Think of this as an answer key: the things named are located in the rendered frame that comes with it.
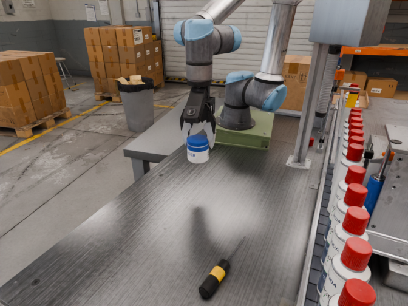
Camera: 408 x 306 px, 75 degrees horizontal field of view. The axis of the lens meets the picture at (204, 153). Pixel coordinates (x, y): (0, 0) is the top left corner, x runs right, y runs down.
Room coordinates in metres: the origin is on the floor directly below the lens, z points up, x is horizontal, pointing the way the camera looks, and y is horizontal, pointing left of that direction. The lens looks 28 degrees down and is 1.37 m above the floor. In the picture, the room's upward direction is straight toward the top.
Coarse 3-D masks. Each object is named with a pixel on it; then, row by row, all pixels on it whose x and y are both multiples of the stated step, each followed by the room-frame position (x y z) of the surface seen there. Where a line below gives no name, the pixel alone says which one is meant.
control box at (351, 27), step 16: (320, 0) 0.88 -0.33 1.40; (336, 0) 0.83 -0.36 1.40; (352, 0) 0.79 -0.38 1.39; (368, 0) 0.75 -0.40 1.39; (384, 0) 0.77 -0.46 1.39; (320, 16) 0.87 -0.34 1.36; (336, 16) 0.82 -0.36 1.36; (352, 16) 0.78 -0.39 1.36; (368, 16) 0.75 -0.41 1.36; (384, 16) 0.78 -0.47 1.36; (320, 32) 0.86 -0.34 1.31; (336, 32) 0.81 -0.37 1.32; (352, 32) 0.77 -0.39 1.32; (368, 32) 0.76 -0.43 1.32
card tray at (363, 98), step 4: (336, 92) 1.95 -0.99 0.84; (340, 92) 1.94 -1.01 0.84; (344, 92) 1.93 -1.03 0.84; (360, 92) 1.89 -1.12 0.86; (364, 92) 1.88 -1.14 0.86; (336, 96) 1.87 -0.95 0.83; (340, 96) 1.87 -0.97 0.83; (344, 96) 1.87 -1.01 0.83; (360, 96) 1.87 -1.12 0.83; (364, 96) 1.87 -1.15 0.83; (360, 100) 1.77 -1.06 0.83; (364, 100) 1.77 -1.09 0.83; (368, 100) 1.65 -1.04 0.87; (360, 104) 1.67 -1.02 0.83; (364, 104) 1.67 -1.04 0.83; (368, 104) 1.61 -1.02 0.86
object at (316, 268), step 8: (336, 112) 1.40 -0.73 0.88; (328, 160) 0.86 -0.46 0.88; (328, 168) 0.80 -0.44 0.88; (328, 176) 0.75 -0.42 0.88; (328, 184) 0.71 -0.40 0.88; (328, 192) 0.66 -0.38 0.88; (328, 200) 0.62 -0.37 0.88; (320, 216) 0.55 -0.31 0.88; (328, 216) 0.55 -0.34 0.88; (320, 224) 0.52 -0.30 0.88; (320, 232) 0.50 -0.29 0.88; (320, 240) 0.47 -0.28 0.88; (320, 248) 0.44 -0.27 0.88; (320, 256) 0.42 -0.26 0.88; (312, 264) 0.40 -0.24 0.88; (320, 264) 0.40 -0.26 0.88; (312, 272) 0.38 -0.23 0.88; (320, 272) 0.38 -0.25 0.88; (312, 280) 0.36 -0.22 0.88; (312, 288) 0.34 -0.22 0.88; (312, 296) 0.33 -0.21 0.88; (312, 304) 0.31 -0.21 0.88
